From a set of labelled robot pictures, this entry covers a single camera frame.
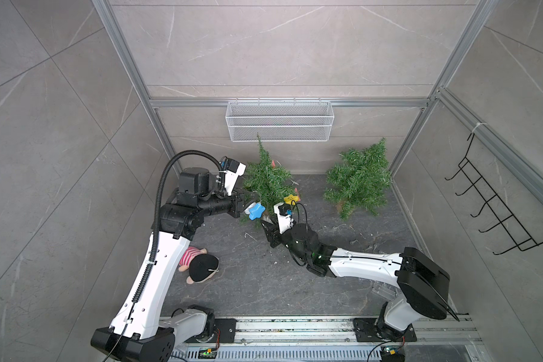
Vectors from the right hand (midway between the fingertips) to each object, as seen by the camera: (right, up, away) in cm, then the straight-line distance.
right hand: (267, 219), depth 76 cm
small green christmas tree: (+1, +13, +1) cm, 13 cm away
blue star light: (-3, +4, -9) cm, 10 cm away
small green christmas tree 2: (+34, +14, +4) cm, 37 cm away
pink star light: (+2, +20, +9) cm, 23 cm away
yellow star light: (+8, +7, +7) cm, 13 cm away
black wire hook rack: (+70, +1, -13) cm, 71 cm away
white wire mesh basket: (+3, +42, +24) cm, 48 cm away
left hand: (-2, +9, -13) cm, 16 cm away
